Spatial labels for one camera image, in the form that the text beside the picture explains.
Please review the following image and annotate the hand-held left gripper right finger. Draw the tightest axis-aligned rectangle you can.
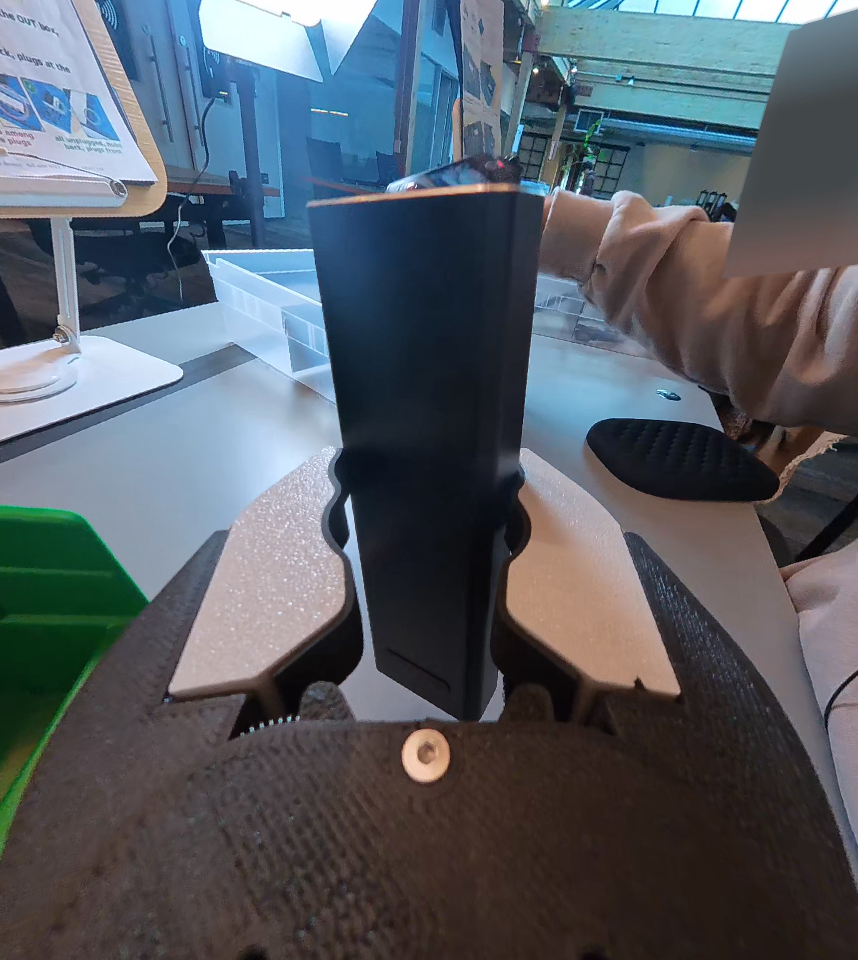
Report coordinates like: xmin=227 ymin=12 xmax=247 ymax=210
xmin=490 ymin=447 xmax=682 ymax=723

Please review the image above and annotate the black tower usb hub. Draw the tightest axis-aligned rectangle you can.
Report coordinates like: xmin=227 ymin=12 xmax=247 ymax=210
xmin=306 ymin=183 xmax=547 ymax=723

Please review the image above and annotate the clipboard with instruction sheet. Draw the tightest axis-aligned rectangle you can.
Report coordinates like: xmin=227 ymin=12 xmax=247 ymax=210
xmin=0 ymin=0 xmax=158 ymax=198

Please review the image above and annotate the white document stand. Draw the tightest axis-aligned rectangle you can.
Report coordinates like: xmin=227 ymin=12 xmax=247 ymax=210
xmin=0 ymin=0 xmax=186 ymax=461

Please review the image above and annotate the green plastic bin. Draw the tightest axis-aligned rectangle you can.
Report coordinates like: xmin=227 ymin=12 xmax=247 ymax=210
xmin=0 ymin=501 xmax=151 ymax=905

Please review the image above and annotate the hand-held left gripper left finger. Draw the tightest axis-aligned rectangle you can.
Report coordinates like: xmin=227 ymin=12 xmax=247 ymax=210
xmin=166 ymin=448 xmax=366 ymax=717

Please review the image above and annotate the person's right forearm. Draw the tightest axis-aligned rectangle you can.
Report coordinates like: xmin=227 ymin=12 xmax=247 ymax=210
xmin=541 ymin=187 xmax=858 ymax=451

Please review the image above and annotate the black textured wrist rest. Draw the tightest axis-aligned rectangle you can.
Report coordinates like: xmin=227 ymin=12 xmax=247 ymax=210
xmin=586 ymin=417 xmax=782 ymax=505

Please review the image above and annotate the wooden poster board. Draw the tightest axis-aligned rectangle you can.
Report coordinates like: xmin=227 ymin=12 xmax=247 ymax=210
xmin=459 ymin=0 xmax=506 ymax=177

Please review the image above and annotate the clear plastic compartment bin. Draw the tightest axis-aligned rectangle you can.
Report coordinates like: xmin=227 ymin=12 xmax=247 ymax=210
xmin=532 ymin=271 xmax=628 ymax=348

